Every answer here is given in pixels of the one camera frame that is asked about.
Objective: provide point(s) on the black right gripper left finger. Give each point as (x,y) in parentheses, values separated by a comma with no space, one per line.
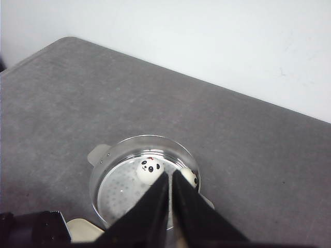
(144,225)

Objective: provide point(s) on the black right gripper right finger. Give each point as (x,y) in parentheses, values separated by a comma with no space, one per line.
(199,223)

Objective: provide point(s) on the white panda bun red bow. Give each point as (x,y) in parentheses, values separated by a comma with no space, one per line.
(149,169)
(190,176)

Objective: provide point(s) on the cream plastic tray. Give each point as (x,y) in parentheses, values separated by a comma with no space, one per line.
(82,231)

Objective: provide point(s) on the steel steamer pot grey handles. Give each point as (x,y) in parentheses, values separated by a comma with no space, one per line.
(114,186)

